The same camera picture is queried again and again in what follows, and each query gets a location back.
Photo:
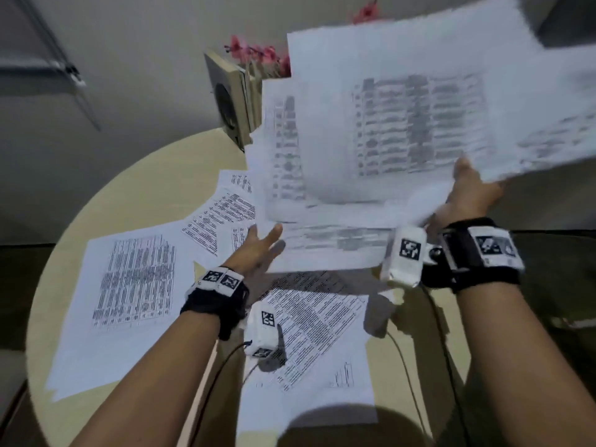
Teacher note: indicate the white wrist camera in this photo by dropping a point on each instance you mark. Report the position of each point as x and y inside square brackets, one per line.
[405, 260]
[263, 335]

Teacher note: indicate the black wristband with markers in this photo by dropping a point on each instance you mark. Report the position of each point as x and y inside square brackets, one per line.
[212, 302]
[470, 270]

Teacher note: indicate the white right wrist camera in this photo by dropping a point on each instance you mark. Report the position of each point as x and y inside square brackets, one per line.
[405, 260]

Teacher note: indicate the printed paper sheets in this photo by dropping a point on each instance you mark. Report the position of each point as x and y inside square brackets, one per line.
[79, 349]

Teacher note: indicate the person's right hand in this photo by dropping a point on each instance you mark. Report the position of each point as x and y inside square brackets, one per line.
[470, 200]

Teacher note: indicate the person's left forearm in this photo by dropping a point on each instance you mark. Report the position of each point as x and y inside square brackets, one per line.
[153, 381]

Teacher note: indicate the person's left hand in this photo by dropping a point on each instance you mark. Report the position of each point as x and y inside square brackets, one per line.
[253, 256]

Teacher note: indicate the bundle of printed papers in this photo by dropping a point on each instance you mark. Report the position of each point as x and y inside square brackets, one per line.
[396, 134]

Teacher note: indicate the person's right forearm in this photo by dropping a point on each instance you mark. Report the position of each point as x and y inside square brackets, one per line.
[521, 367]

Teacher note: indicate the grey window frame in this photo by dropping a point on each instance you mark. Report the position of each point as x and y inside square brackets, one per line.
[46, 69]

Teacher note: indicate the cream upright book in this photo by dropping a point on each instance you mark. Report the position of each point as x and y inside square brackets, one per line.
[253, 102]

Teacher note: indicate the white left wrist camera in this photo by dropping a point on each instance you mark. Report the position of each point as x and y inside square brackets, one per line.
[263, 335]

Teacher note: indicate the black right wristband with markers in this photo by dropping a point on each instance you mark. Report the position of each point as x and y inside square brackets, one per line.
[470, 270]

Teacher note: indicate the black left wristband with markers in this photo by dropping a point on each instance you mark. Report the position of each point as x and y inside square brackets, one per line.
[212, 302]

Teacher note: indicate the round beige table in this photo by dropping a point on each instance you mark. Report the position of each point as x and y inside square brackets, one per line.
[153, 181]

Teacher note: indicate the white plastic tube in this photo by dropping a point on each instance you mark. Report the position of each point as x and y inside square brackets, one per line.
[575, 322]

